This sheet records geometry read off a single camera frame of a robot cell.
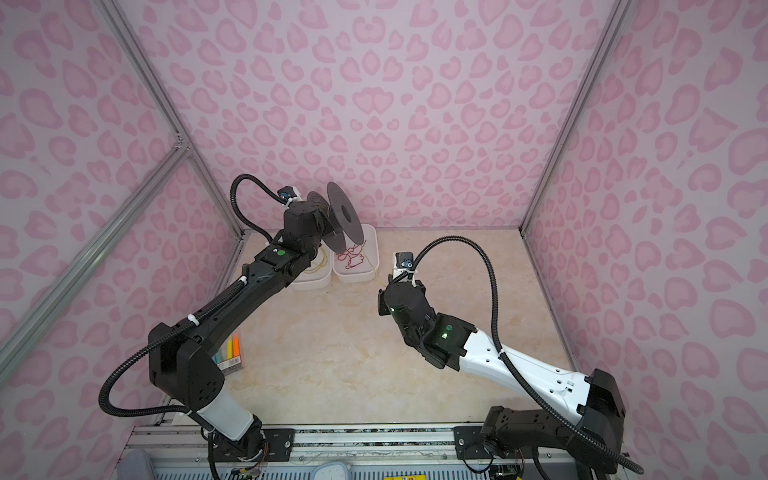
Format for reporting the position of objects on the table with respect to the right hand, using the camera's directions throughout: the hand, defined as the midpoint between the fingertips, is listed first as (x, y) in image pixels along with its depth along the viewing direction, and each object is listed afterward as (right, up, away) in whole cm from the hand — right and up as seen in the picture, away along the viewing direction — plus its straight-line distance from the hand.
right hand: (387, 276), depth 71 cm
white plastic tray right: (-8, 0, +30) cm, 31 cm away
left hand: (-18, +19, +8) cm, 27 cm away
